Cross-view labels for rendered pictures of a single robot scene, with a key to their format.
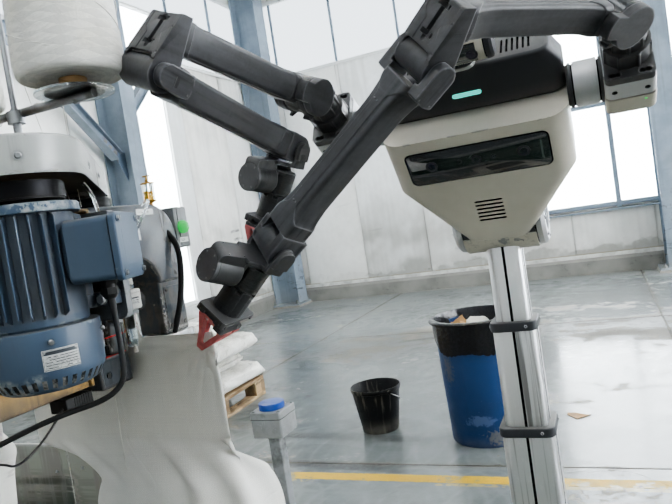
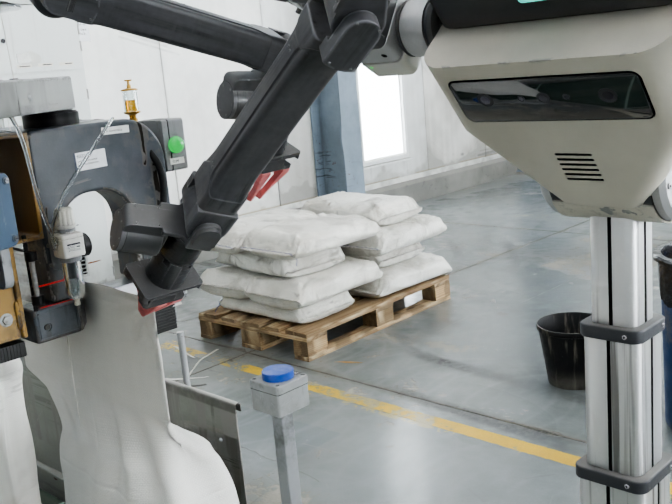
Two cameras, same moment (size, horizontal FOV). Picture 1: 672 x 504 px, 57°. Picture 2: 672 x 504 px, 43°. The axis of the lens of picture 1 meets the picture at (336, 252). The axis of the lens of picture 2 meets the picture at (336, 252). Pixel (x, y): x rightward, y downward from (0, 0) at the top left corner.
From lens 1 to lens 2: 0.50 m
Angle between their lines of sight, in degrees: 23
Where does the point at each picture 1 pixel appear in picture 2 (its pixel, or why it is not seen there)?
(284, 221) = (202, 189)
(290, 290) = not seen: hidden behind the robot
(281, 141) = (266, 56)
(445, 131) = (500, 52)
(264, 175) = (242, 100)
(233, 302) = (161, 272)
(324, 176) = (237, 142)
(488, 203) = (575, 157)
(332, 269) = not seen: hidden behind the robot
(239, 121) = (192, 36)
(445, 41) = not seen: outside the picture
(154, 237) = (128, 161)
